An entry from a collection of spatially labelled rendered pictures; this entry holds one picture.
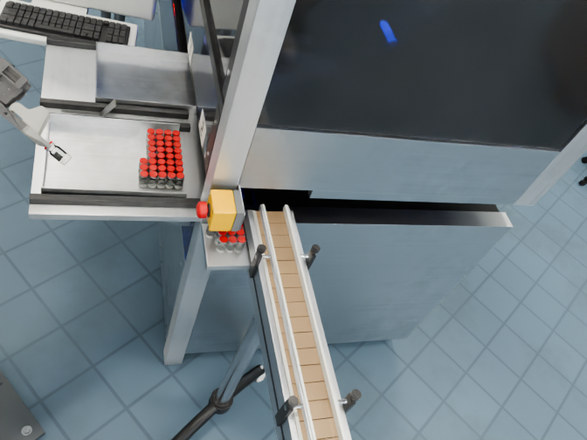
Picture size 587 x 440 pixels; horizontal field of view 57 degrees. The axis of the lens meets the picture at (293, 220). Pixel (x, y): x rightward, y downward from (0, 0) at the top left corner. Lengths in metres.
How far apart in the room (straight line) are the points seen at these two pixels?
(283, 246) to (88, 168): 0.54
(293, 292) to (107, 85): 0.85
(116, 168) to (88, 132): 0.15
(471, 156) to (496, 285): 1.60
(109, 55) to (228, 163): 0.73
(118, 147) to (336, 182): 0.59
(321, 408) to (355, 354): 1.22
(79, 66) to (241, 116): 0.76
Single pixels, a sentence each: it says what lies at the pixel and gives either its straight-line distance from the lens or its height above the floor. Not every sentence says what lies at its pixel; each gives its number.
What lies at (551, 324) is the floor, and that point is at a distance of 3.07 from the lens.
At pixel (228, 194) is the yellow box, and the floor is 1.03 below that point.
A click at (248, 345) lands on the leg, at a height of 0.59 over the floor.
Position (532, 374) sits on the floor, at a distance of 2.82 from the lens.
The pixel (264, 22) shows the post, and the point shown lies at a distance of 1.02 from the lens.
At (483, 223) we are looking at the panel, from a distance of 1.80.
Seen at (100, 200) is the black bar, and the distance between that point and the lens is 1.39.
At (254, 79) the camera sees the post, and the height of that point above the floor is 1.33.
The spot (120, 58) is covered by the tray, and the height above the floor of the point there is 0.88.
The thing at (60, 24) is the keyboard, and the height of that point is 0.83.
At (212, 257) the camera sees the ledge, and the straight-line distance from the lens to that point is 1.34.
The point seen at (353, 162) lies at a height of 1.12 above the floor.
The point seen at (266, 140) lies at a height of 1.18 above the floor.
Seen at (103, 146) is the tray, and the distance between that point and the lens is 1.54.
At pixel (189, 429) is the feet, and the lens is 1.97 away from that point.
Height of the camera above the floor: 1.96
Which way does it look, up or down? 47 degrees down
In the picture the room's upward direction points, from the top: 25 degrees clockwise
